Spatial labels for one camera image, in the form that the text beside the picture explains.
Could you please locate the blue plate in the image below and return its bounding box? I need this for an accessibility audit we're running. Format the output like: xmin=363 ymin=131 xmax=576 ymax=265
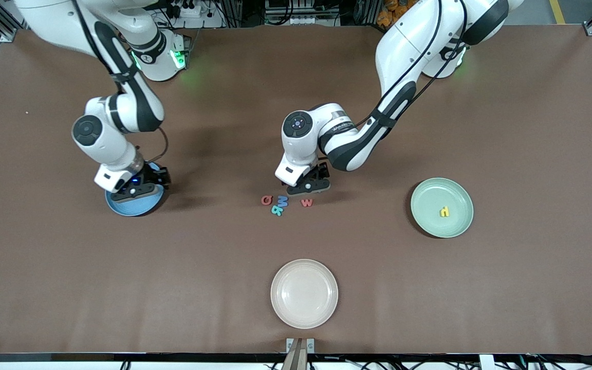
xmin=105 ymin=162 xmax=166 ymax=217

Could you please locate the green plate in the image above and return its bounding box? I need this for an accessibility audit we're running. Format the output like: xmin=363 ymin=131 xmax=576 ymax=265
xmin=411 ymin=177 xmax=474 ymax=238

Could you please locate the beige plate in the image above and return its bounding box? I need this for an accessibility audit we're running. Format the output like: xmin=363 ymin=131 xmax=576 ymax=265
xmin=270 ymin=258 xmax=339 ymax=329

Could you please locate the bag of orange items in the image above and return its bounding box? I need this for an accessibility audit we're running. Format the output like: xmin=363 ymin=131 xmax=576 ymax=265
xmin=377 ymin=0 xmax=420 ymax=26

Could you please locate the beige mounting bar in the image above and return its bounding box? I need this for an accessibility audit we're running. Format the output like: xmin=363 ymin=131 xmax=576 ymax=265
xmin=282 ymin=338 xmax=308 ymax=370

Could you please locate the metal clamp bracket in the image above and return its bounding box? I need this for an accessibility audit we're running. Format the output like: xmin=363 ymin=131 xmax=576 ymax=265
xmin=286 ymin=338 xmax=315 ymax=354

